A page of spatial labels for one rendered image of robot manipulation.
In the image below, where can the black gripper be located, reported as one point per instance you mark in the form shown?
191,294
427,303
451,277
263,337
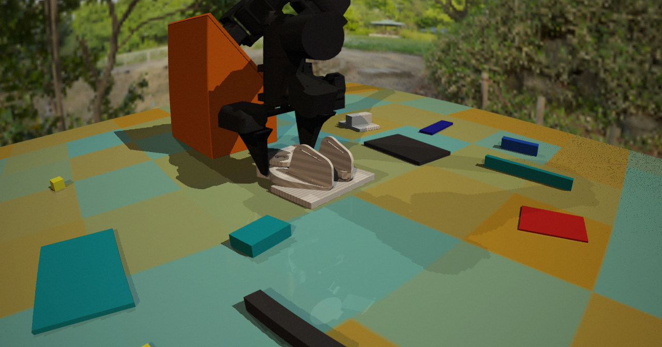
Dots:
249,119

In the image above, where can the teal flat plate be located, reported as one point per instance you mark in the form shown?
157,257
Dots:
79,279

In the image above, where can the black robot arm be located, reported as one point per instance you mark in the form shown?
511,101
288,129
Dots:
315,33

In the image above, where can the small yellow cube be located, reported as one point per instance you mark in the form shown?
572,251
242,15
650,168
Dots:
57,183

